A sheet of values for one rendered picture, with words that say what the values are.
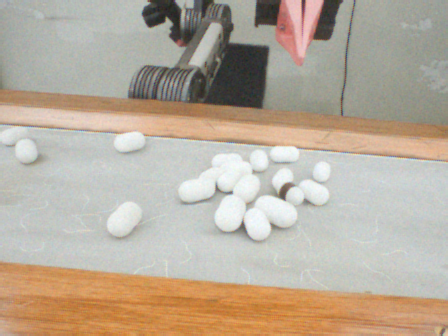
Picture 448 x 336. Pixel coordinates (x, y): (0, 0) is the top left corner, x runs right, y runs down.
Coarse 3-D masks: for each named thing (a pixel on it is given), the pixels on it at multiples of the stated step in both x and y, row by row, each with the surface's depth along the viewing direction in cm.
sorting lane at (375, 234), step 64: (0, 128) 47; (0, 192) 32; (64, 192) 33; (128, 192) 33; (384, 192) 38; (0, 256) 24; (64, 256) 24; (128, 256) 25; (192, 256) 25; (256, 256) 26; (320, 256) 27; (384, 256) 27
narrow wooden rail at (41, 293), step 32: (0, 288) 18; (32, 288) 18; (64, 288) 18; (96, 288) 18; (128, 288) 19; (160, 288) 19; (192, 288) 19; (224, 288) 19; (256, 288) 19; (288, 288) 20; (0, 320) 16; (32, 320) 16; (64, 320) 16; (96, 320) 16; (128, 320) 17; (160, 320) 17; (192, 320) 17; (224, 320) 17; (256, 320) 17; (288, 320) 17; (320, 320) 17; (352, 320) 18; (384, 320) 18; (416, 320) 18
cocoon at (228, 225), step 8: (224, 200) 29; (232, 200) 29; (240, 200) 29; (224, 208) 28; (232, 208) 28; (240, 208) 29; (216, 216) 28; (224, 216) 28; (232, 216) 28; (240, 216) 28; (216, 224) 28; (224, 224) 28; (232, 224) 28
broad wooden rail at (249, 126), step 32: (0, 96) 53; (32, 96) 54; (64, 96) 56; (96, 96) 57; (64, 128) 48; (96, 128) 49; (128, 128) 49; (160, 128) 49; (192, 128) 49; (224, 128) 49; (256, 128) 49; (288, 128) 49; (320, 128) 50; (352, 128) 51; (384, 128) 52; (416, 128) 54
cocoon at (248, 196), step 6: (246, 174) 34; (252, 174) 34; (240, 180) 33; (246, 180) 33; (252, 180) 33; (258, 180) 34; (240, 186) 32; (246, 186) 32; (252, 186) 32; (258, 186) 34; (234, 192) 33; (240, 192) 32; (246, 192) 32; (252, 192) 32; (246, 198) 32; (252, 198) 32
